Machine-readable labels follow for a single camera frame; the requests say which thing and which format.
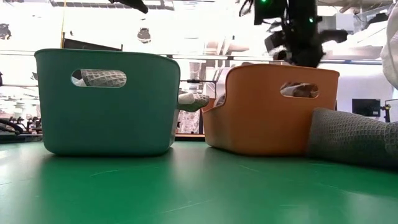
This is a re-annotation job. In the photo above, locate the dark grey checked towel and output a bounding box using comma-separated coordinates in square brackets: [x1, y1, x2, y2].
[280, 82, 319, 99]

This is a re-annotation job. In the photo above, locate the white brown-checked waffle towel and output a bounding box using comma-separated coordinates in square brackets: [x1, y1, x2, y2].
[80, 68, 210, 113]

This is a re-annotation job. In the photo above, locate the orange plastic basket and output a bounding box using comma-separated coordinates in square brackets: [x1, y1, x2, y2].
[201, 63, 340, 156]

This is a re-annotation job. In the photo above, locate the plain white towel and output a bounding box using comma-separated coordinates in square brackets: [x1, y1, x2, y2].
[71, 77, 196, 106]
[381, 4, 398, 91]

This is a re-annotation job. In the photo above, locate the dark grey waffle towel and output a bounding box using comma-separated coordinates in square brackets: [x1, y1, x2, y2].
[307, 107, 398, 170]
[213, 92, 227, 107]

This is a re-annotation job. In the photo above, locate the teal plastic basket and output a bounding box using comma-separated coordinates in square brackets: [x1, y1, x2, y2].
[34, 48, 182, 157]

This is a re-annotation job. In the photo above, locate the black ceiling spotlight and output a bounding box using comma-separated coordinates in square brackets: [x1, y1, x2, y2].
[0, 23, 12, 40]
[137, 27, 152, 44]

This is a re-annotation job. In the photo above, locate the black standing panel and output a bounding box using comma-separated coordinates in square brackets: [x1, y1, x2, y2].
[62, 32, 124, 52]

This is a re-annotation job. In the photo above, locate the black background monitor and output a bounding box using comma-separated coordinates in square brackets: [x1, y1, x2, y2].
[351, 98, 382, 118]

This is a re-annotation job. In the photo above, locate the black tripod stand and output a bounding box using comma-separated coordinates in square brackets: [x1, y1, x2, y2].
[381, 98, 393, 124]

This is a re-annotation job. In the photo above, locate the white patterned sheet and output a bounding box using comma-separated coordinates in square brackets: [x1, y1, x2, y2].
[178, 108, 201, 134]

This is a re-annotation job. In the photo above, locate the green table mat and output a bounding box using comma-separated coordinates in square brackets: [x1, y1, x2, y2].
[0, 139, 398, 224]

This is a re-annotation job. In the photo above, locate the yellow cable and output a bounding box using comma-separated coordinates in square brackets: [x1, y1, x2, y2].
[60, 0, 68, 49]

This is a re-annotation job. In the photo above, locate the black background frame stand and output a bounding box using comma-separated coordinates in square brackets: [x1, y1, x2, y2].
[180, 78, 218, 100]

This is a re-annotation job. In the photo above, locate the black table frame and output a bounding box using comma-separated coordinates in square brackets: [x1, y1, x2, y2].
[0, 132, 206, 144]

